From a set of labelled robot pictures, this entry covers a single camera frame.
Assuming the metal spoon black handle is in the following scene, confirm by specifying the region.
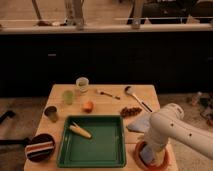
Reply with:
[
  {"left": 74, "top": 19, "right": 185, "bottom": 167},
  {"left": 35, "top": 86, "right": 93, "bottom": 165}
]
[{"left": 124, "top": 86, "right": 152, "bottom": 112}]

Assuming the green plastic cup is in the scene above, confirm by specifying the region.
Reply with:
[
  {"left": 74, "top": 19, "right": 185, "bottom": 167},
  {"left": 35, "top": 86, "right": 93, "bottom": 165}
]
[{"left": 62, "top": 90, "right": 74, "bottom": 105}]

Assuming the blue grey cloth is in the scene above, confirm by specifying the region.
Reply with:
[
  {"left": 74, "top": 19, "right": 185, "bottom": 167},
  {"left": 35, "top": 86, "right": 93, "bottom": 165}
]
[{"left": 126, "top": 114, "right": 150, "bottom": 133}]

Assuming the striped dark plate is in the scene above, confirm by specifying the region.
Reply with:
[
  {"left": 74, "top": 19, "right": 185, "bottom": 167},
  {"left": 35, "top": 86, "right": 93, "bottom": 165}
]
[{"left": 25, "top": 134, "right": 55, "bottom": 162}]

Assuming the clear glass jar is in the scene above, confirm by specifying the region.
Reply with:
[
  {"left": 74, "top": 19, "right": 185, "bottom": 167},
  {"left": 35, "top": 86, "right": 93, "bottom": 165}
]
[{"left": 76, "top": 77, "right": 89, "bottom": 93}]

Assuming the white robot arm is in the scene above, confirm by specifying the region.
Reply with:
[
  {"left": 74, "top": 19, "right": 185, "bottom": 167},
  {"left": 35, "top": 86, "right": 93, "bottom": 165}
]
[{"left": 140, "top": 103, "right": 213, "bottom": 165}]

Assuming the yellow corn cob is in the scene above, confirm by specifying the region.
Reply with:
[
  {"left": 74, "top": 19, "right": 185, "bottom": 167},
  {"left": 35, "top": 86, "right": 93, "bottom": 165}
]
[{"left": 69, "top": 123, "right": 92, "bottom": 139}]

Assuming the wooden table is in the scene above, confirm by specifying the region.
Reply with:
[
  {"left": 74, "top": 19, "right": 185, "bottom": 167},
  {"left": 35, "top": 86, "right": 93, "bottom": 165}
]
[{"left": 23, "top": 83, "right": 180, "bottom": 171}]

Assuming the red bowl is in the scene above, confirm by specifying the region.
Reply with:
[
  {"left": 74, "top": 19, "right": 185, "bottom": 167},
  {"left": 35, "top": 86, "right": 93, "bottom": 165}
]
[{"left": 133, "top": 141, "right": 170, "bottom": 171}]

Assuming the brown grape bunch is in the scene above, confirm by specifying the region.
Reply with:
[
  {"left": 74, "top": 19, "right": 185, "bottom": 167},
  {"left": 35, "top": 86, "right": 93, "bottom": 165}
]
[{"left": 120, "top": 107, "right": 142, "bottom": 118}]

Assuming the metal cup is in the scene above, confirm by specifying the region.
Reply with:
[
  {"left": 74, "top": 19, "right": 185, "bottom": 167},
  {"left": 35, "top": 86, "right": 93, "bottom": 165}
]
[{"left": 44, "top": 106, "right": 58, "bottom": 122}]

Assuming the green tray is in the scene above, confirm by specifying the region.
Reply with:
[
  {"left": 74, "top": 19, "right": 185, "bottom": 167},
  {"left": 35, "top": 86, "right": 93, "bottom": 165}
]
[{"left": 57, "top": 115, "right": 126, "bottom": 168}]

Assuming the orange fruit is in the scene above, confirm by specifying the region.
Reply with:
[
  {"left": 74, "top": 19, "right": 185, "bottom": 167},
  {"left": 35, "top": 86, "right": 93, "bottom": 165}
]
[{"left": 82, "top": 101, "right": 94, "bottom": 113}]

